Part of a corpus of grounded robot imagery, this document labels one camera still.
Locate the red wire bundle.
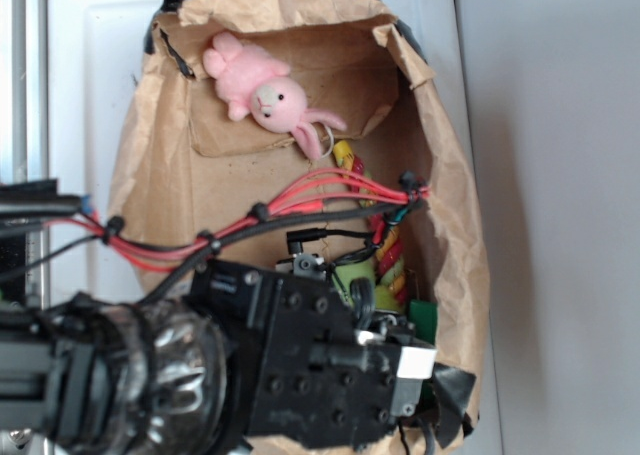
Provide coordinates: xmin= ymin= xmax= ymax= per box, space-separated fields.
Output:
xmin=42 ymin=167 xmax=431 ymax=274

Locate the green plush frog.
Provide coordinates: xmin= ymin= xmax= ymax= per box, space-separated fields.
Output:
xmin=332 ymin=259 xmax=401 ymax=311

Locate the aluminium extrusion rail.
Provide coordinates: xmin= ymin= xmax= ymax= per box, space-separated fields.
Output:
xmin=0 ymin=0 xmax=51 ymax=186

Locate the multicolour rope toy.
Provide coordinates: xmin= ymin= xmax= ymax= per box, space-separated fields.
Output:
xmin=332 ymin=140 xmax=408 ymax=312

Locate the brown paper bag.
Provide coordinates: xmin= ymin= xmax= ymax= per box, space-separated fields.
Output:
xmin=109 ymin=0 xmax=490 ymax=454

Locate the green block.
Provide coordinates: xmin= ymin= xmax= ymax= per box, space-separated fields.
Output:
xmin=408 ymin=300 xmax=438 ymax=345

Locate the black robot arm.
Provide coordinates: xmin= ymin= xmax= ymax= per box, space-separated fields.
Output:
xmin=1 ymin=169 xmax=436 ymax=454

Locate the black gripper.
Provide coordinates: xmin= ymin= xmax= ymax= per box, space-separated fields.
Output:
xmin=188 ymin=260 xmax=435 ymax=450

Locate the pink plush bunny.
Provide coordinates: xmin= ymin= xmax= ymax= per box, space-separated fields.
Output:
xmin=202 ymin=31 xmax=347 ymax=160

